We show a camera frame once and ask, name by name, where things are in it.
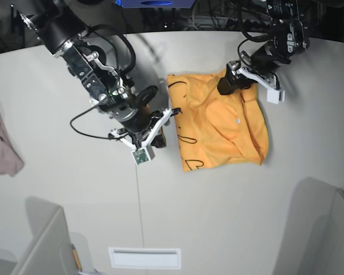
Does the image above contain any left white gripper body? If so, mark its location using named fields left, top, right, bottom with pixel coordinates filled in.
left=225, top=48, right=286, bottom=104

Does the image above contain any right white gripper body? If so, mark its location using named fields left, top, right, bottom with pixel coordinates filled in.
left=109, top=107, right=182, bottom=165

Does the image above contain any orange yellow T-shirt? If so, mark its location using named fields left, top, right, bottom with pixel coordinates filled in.
left=167, top=71, right=269, bottom=172

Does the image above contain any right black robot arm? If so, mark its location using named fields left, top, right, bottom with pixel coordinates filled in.
left=17, top=1, right=182, bottom=165

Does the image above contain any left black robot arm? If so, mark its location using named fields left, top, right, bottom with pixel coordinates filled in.
left=217, top=1, right=310, bottom=104

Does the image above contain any white table slot plate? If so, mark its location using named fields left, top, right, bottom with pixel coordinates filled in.
left=108, top=247, right=182, bottom=270

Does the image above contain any orange tool in bin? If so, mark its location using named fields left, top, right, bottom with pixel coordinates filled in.
left=72, top=247, right=82, bottom=271

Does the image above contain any purple blue device box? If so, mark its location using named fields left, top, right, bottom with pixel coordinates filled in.
left=116, top=0, right=196, bottom=9

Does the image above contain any pink grey cloth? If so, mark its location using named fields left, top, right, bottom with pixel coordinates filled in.
left=0, top=114, right=24, bottom=177

